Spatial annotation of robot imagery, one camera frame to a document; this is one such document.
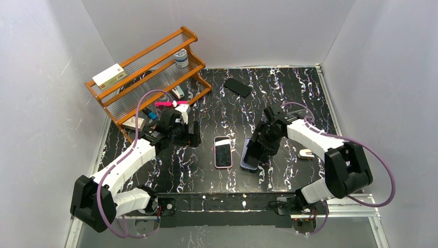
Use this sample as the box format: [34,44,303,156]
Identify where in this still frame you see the lilac phone case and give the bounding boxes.
[240,137,258,172]

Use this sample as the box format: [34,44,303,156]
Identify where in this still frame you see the purple phone black screen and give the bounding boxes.
[215,137,232,168]

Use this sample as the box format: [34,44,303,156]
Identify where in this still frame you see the pink phone case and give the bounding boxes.
[213,136,233,169]

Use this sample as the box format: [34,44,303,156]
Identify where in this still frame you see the dark teal phone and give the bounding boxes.
[242,141,263,170]

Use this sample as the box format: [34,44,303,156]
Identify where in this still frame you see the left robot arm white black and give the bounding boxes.
[70,104,201,233]

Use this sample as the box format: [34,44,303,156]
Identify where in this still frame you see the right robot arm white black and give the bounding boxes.
[242,104,373,209]

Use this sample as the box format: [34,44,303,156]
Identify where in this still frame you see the clear magsafe phone case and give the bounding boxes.
[291,109,314,119]

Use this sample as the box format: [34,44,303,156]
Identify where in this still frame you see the black phone case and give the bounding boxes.
[223,78,252,98]

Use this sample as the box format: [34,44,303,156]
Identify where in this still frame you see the blue black marker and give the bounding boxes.
[142,107,158,120]

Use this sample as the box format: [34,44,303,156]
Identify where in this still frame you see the white teal stapler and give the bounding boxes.
[171,86,185,100]

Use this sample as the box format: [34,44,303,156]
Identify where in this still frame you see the beige staples box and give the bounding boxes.
[121,116,146,131]

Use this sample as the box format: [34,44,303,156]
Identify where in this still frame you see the orange wooden shelf rack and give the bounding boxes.
[84,26,212,142]

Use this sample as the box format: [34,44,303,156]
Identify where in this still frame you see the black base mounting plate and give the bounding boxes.
[150,192,330,229]

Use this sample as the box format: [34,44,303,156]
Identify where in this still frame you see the white blue round jar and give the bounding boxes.
[173,49,189,68]

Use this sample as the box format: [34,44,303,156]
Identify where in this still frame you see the white cardboard box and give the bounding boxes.
[92,64,127,91]

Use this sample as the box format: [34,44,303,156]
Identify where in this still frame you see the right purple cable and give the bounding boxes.
[280,102,397,236]

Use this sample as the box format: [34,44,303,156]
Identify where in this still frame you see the purple cable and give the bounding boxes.
[96,90,174,239]
[280,102,397,236]

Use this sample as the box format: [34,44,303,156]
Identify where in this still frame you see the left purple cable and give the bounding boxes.
[96,90,174,239]

